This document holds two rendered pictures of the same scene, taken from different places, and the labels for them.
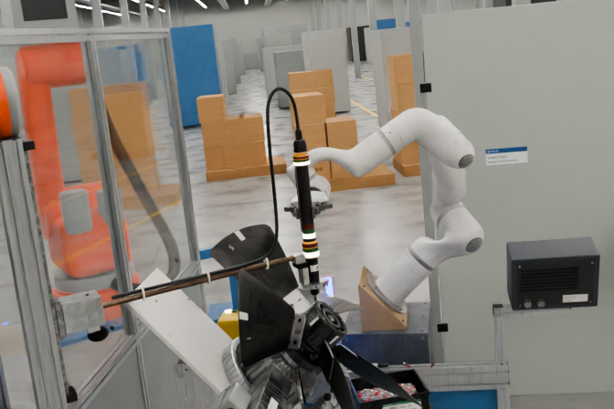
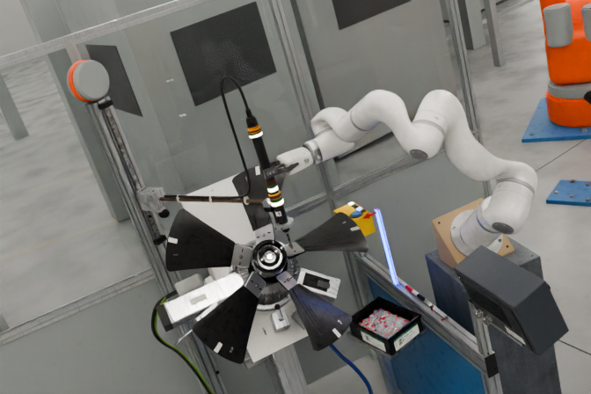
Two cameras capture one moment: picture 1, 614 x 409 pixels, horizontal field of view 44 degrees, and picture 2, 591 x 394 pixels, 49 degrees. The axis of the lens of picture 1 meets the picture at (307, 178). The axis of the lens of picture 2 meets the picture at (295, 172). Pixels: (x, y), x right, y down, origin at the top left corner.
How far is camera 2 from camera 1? 2.27 m
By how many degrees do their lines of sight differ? 64
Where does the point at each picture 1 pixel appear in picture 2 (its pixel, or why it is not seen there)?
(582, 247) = (515, 289)
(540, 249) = (486, 269)
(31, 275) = (118, 176)
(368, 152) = (343, 125)
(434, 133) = (388, 120)
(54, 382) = (142, 232)
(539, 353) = not seen: outside the picture
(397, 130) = (356, 111)
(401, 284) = (469, 234)
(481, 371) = (468, 347)
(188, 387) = not seen: hidden behind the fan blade
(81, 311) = (145, 200)
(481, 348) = not seen: outside the picture
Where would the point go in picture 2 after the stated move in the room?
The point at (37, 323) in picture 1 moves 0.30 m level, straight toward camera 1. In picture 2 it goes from (127, 200) to (65, 239)
